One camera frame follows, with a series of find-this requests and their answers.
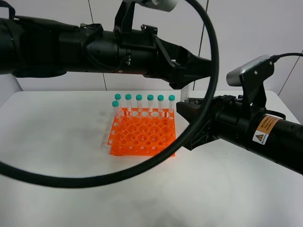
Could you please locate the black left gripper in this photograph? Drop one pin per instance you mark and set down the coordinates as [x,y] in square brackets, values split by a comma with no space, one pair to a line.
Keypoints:
[142,52]

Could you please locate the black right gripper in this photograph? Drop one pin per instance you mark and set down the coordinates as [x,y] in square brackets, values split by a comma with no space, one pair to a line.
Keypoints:
[227,119]

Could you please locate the test tube teal cap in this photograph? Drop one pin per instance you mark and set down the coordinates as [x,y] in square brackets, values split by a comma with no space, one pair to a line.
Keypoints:
[184,94]

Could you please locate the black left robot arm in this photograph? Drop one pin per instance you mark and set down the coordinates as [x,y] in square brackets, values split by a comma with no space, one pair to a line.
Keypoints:
[33,47]

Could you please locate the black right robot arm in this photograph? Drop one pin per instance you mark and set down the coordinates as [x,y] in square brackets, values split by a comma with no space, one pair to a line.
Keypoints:
[265,133]

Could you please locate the back row tube rightmost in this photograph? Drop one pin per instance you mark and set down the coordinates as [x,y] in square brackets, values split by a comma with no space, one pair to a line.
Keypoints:
[171,103]

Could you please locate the row tube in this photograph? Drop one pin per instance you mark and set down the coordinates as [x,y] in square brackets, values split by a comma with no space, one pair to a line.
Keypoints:
[139,102]
[171,103]
[128,98]
[150,99]
[118,99]
[160,103]

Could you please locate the orange plastic test tube rack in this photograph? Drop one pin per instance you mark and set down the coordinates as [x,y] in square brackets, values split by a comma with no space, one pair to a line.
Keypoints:
[142,133]

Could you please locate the front-left racked tube teal cap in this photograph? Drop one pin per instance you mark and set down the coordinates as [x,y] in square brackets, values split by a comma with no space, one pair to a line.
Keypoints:
[117,114]

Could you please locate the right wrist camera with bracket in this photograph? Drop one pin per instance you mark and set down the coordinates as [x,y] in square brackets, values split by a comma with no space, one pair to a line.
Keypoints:
[251,77]

